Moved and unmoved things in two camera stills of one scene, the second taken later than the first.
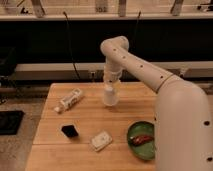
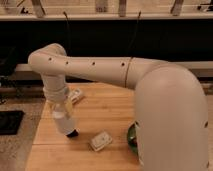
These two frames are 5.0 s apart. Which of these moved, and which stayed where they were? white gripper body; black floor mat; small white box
Moved: white gripper body
Stayed: small white box; black floor mat
